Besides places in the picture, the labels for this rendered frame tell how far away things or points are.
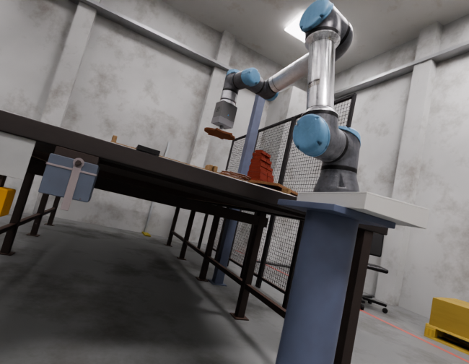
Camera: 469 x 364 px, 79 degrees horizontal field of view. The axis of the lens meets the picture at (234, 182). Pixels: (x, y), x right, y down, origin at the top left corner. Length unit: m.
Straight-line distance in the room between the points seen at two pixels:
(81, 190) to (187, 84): 5.89
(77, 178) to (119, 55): 5.75
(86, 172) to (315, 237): 0.74
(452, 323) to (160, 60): 6.38
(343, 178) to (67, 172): 0.85
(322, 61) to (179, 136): 5.55
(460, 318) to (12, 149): 3.84
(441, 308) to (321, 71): 3.27
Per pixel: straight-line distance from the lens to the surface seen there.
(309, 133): 0.89
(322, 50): 1.05
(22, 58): 6.59
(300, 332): 0.98
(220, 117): 1.31
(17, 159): 1.04
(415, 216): 1.00
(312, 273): 0.94
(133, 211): 6.18
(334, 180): 0.96
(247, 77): 1.29
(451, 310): 3.90
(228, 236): 3.26
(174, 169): 1.02
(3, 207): 1.03
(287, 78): 1.32
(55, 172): 0.99
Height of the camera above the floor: 0.77
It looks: 7 degrees up
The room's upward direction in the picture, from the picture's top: 13 degrees clockwise
